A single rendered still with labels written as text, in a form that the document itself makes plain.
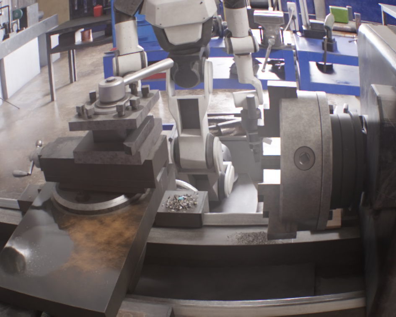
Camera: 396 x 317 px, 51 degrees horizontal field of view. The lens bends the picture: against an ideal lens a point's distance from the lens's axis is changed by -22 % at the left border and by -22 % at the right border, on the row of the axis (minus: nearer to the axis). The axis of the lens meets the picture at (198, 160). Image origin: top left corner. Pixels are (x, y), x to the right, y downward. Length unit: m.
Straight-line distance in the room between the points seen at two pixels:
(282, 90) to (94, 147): 0.45
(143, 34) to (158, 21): 1.07
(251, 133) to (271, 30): 0.62
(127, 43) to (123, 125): 0.86
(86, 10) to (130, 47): 3.56
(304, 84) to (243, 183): 0.64
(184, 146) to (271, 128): 1.25
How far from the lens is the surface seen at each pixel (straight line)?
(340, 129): 0.83
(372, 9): 8.11
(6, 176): 3.67
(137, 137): 1.02
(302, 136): 0.77
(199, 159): 2.08
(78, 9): 5.42
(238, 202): 2.52
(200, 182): 2.36
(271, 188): 0.84
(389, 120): 0.62
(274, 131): 0.85
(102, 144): 1.08
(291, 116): 0.79
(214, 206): 2.50
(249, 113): 2.03
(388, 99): 0.63
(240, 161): 2.98
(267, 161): 0.93
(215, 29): 2.82
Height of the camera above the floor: 1.50
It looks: 27 degrees down
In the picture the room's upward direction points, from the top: 5 degrees counter-clockwise
